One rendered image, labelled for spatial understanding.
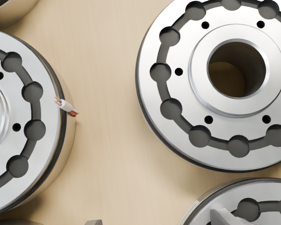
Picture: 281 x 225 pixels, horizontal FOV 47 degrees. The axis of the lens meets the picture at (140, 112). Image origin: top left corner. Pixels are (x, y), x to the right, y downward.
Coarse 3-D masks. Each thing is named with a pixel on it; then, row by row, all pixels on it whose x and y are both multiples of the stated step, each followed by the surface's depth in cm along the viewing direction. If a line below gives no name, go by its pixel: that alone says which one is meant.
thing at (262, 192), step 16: (224, 192) 16; (240, 192) 16; (256, 192) 16; (272, 192) 16; (208, 208) 16; (240, 208) 16; (256, 208) 16; (272, 208) 16; (192, 224) 16; (208, 224) 16; (272, 224) 16
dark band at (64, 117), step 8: (32, 48) 18; (40, 56) 18; (48, 64) 17; (56, 80) 17; (64, 112) 17; (64, 120) 17; (64, 128) 17; (64, 136) 17; (56, 152) 17; (56, 160) 17; (48, 168) 17; (40, 184) 17; (32, 192) 17; (8, 208) 16
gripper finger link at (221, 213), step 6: (216, 210) 15; (222, 210) 15; (210, 216) 16; (216, 216) 14; (222, 216) 14; (228, 216) 14; (234, 216) 14; (216, 222) 14; (222, 222) 13; (228, 222) 13; (234, 222) 13; (240, 222) 13
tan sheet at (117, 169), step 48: (48, 0) 21; (96, 0) 21; (144, 0) 21; (48, 48) 20; (96, 48) 20; (96, 96) 20; (240, 96) 20; (96, 144) 19; (144, 144) 19; (48, 192) 19; (96, 192) 19; (144, 192) 19; (192, 192) 19
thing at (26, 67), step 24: (0, 48) 17; (24, 48) 17; (0, 72) 17; (24, 72) 17; (48, 72) 17; (24, 96) 17; (48, 96) 17; (24, 120) 16; (48, 120) 16; (0, 144) 16; (24, 144) 16; (48, 144) 16; (0, 168) 16; (24, 168) 16; (0, 192) 16; (24, 192) 16
